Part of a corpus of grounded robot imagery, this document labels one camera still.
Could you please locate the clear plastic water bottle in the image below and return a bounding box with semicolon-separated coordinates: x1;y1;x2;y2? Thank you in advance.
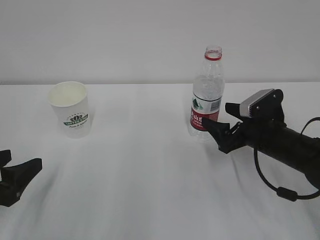
188;45;225;142

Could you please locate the white paper cup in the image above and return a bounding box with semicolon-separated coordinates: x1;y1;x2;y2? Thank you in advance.
48;81;91;139

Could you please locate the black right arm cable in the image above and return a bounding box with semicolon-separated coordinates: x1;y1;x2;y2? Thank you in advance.
253;117;320;201

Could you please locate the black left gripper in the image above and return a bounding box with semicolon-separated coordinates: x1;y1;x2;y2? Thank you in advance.
0;149;43;207

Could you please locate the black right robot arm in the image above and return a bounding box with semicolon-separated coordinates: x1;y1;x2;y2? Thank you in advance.
201;103;320;189

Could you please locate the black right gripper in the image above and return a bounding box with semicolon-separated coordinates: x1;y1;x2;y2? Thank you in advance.
202;102;288;154

